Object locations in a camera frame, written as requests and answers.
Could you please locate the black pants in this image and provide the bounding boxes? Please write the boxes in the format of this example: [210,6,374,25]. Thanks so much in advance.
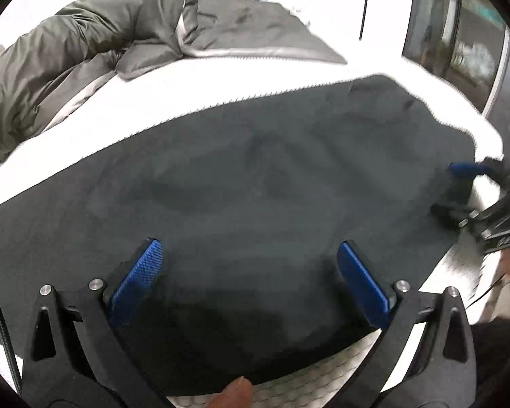
[0,74,479,400]

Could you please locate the grey duvet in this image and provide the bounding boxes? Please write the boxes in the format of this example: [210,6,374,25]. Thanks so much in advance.
[0,0,349,171]

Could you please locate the person's right forearm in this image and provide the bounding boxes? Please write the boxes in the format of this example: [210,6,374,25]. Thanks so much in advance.
[472,289,510,408]

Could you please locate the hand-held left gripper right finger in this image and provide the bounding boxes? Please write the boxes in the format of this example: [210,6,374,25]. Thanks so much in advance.
[337,240,479,408]

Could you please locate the bed with honeycomb cover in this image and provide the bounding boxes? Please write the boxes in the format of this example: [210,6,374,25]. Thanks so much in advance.
[0,0,506,408]

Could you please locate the white wardrobe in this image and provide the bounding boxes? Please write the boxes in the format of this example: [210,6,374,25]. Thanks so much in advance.
[295,0,419,69]

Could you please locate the person's left hand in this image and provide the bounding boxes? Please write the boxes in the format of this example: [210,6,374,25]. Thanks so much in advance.
[206,376,254,408]

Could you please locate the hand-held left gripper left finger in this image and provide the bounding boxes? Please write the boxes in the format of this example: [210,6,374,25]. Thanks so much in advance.
[20,238,171,408]

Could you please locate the dark glass cabinet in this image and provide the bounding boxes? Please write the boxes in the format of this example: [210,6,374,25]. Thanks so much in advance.
[402,0,510,115]

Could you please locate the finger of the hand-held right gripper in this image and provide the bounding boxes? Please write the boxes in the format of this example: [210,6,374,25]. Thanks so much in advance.
[431,202,481,228]
[448,161,494,178]

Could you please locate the black braided cable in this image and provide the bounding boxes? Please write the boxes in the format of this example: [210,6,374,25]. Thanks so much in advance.
[0,246,22,396]

